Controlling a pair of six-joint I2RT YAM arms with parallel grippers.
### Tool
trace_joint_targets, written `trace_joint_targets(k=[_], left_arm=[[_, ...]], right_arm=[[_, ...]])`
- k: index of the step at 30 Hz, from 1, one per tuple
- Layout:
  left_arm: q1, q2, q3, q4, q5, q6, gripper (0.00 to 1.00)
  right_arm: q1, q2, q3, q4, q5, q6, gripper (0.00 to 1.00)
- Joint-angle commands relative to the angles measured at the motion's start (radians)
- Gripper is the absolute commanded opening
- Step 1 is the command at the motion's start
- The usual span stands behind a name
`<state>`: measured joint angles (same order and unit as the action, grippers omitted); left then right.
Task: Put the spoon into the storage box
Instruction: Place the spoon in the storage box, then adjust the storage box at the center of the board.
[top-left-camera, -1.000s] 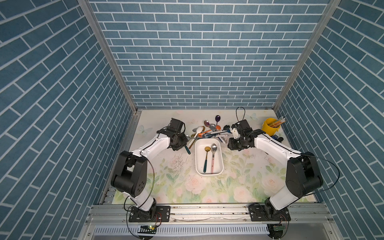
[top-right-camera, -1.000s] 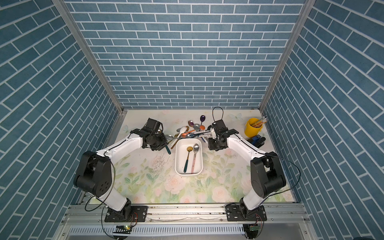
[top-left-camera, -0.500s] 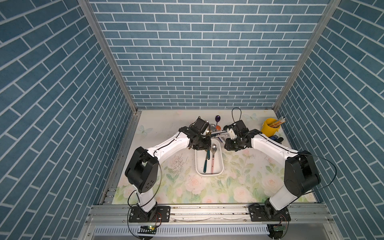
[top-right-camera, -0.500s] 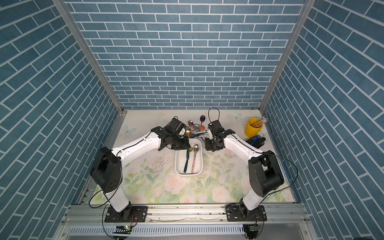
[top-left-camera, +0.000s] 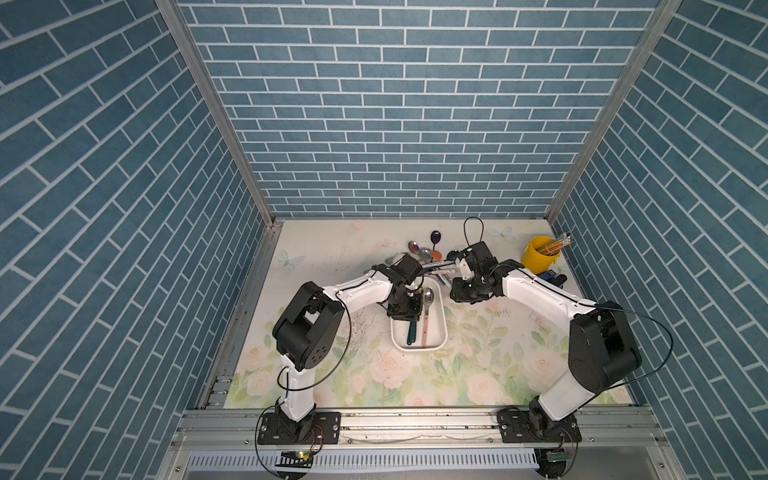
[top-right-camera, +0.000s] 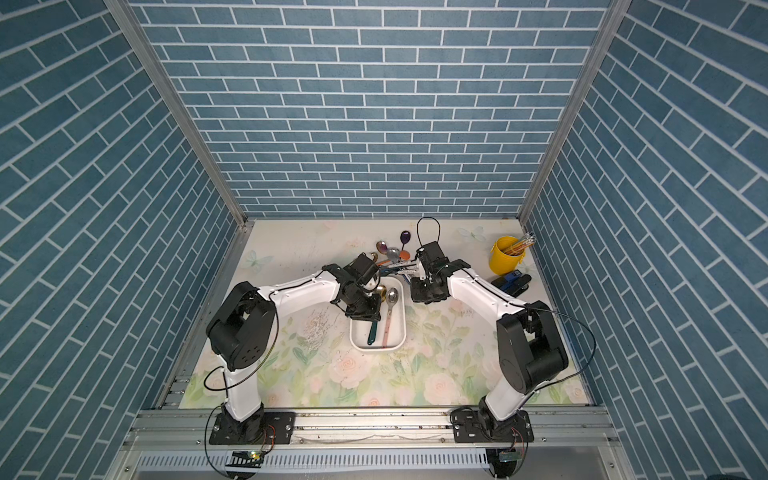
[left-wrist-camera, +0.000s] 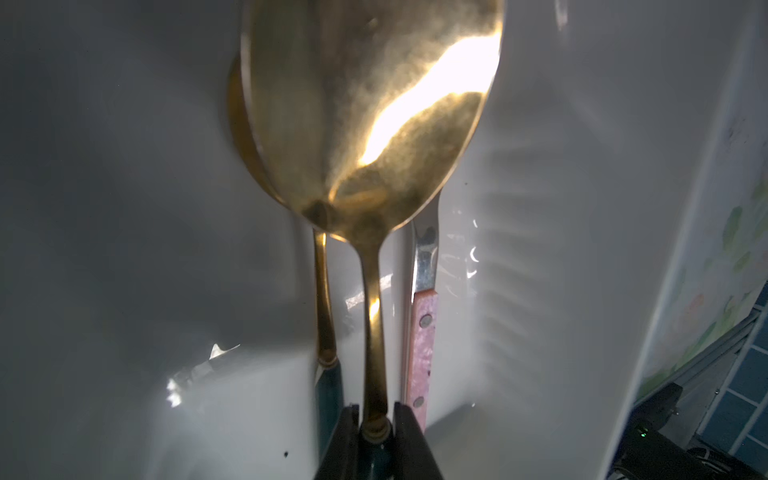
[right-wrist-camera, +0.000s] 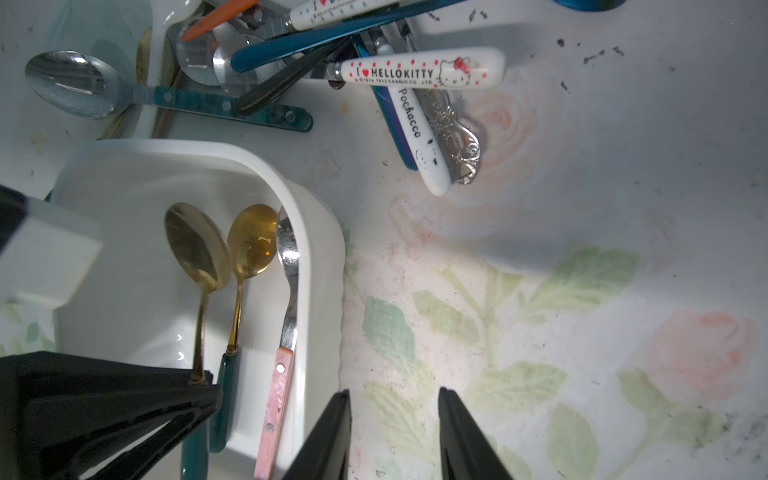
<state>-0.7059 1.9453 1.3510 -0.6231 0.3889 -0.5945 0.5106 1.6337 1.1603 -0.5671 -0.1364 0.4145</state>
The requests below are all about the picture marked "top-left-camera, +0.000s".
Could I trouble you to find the gold spoon green handle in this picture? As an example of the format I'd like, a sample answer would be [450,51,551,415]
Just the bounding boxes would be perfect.
[406,293,422,346]

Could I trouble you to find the steel spoon pink handle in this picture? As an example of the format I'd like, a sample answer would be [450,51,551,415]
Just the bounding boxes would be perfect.
[421,288,435,348]

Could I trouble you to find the white plastic storage box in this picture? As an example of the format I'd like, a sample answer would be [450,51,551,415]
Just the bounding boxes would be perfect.
[390,277,448,353]

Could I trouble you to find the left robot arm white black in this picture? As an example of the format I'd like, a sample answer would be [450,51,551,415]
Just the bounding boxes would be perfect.
[272,258,423,424]

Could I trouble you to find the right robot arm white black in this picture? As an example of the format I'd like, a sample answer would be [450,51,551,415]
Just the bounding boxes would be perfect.
[450,258,642,431]

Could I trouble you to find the purple spoon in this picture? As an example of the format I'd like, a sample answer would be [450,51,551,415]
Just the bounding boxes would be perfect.
[430,230,442,249]

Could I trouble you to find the yellow pen cup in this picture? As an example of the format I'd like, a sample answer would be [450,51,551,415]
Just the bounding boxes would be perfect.
[521,236,561,275]

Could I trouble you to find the floral table mat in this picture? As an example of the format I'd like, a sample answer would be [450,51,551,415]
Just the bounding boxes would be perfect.
[224,219,568,409]

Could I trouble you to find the blue black stapler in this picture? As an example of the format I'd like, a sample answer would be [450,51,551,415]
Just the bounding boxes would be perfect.
[538,270,568,288]

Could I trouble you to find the pens in cup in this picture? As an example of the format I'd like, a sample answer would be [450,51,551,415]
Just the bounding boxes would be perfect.
[538,233,573,256]

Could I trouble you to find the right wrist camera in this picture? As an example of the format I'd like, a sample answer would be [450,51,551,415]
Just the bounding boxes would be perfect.
[455,241,498,280]

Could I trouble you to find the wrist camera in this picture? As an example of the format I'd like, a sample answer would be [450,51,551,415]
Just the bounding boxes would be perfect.
[391,254,423,285]
[455,241,498,280]

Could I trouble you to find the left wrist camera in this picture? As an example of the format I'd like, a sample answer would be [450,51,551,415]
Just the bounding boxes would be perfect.
[391,254,423,285]

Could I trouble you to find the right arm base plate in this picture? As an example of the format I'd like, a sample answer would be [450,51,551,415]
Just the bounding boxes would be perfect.
[496,407,582,444]

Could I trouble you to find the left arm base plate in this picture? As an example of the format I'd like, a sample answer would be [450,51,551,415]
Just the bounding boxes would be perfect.
[257,407,342,445]

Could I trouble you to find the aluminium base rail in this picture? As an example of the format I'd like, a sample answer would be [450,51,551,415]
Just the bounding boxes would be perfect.
[171,405,667,451]

